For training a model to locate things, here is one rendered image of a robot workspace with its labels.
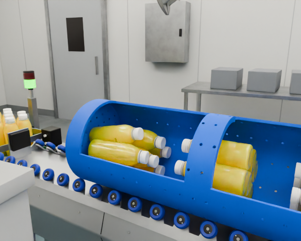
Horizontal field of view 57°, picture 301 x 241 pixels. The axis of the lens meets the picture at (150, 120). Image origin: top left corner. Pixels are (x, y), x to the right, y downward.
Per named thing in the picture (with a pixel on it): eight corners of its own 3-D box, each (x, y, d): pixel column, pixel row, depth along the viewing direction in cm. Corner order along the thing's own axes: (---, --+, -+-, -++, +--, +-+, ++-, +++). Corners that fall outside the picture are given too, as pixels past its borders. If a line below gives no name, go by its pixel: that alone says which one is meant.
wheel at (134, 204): (137, 192, 82) (140, 194, 83) (124, 200, 82) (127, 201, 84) (142, 206, 79) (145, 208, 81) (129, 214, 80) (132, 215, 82)
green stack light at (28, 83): (29, 88, 162) (28, 80, 161) (22, 87, 165) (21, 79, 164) (38, 87, 168) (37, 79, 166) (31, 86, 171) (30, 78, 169)
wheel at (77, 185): (80, 174, 93) (84, 176, 94) (69, 181, 93) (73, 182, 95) (83, 186, 90) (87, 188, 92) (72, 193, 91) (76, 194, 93)
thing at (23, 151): (13, 161, 119) (9, 134, 116) (10, 160, 120) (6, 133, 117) (33, 154, 128) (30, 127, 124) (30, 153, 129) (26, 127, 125)
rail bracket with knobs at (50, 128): (48, 151, 138) (47, 132, 135) (39, 148, 141) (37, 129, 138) (64, 145, 146) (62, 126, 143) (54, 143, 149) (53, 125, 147)
